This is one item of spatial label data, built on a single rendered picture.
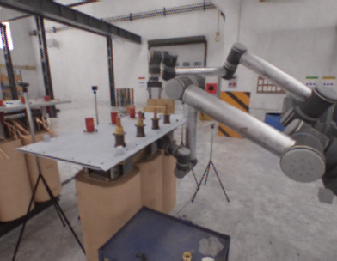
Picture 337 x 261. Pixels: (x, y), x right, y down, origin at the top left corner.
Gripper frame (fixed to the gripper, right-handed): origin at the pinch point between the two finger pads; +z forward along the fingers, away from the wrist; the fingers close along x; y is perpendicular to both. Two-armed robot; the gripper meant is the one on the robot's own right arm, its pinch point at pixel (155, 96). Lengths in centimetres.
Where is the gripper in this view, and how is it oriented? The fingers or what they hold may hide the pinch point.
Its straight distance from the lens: 173.8
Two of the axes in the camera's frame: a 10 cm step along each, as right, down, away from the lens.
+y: 2.1, -2.4, 9.5
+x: -9.8, -0.5, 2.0
